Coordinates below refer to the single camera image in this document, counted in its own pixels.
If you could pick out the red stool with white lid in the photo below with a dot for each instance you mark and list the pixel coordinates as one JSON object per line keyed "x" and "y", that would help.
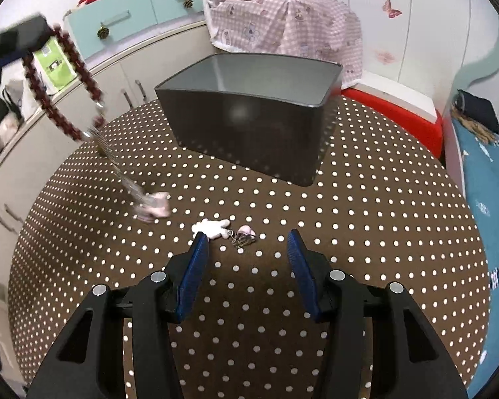
{"x": 399, "y": 104}

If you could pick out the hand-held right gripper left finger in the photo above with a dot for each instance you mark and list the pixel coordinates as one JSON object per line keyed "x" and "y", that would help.
{"x": 193, "y": 274}

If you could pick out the pink butterfly sticker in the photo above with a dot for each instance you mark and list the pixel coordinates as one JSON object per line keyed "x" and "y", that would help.
{"x": 391, "y": 8}

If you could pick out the white plastic bag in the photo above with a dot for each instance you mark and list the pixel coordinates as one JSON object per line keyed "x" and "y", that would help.
{"x": 16, "y": 99}

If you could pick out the brown polka dot tablecloth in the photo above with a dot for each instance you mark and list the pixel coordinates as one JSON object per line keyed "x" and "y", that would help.
{"x": 357, "y": 237}

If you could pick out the grey metal box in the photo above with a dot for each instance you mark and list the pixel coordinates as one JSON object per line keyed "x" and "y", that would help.
{"x": 249, "y": 120}

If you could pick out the dark folded clothes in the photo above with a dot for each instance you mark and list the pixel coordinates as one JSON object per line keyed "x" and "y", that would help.
{"x": 478, "y": 110}

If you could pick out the blue printed bedsheet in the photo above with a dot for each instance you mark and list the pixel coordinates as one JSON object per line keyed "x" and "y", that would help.
{"x": 488, "y": 183}

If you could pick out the faded pink sticker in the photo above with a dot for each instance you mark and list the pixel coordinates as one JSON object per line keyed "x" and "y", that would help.
{"x": 384, "y": 56}

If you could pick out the pale green wardrobe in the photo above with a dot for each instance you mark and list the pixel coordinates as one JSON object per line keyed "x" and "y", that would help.
{"x": 420, "y": 29}

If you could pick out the tan folded clothes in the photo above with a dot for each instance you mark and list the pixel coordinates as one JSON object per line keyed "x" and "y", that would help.
{"x": 482, "y": 133}

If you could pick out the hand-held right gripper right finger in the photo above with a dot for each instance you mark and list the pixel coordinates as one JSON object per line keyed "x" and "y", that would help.
{"x": 301, "y": 274}

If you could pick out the teal bunk bed frame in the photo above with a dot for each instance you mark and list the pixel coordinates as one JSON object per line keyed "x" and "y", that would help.
{"x": 482, "y": 50}

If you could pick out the pink checkered cloth cover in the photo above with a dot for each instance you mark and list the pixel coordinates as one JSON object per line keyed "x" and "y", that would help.
{"x": 282, "y": 20}

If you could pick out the green white paper bag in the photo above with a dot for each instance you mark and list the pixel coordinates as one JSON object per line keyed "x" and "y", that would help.
{"x": 52, "y": 64}

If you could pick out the pinecone drawer ornament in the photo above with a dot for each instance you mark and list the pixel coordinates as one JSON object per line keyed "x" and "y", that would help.
{"x": 103, "y": 32}
{"x": 187, "y": 3}

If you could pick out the cream low cabinet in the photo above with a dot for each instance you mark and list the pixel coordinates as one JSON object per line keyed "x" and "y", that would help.
{"x": 108, "y": 79}

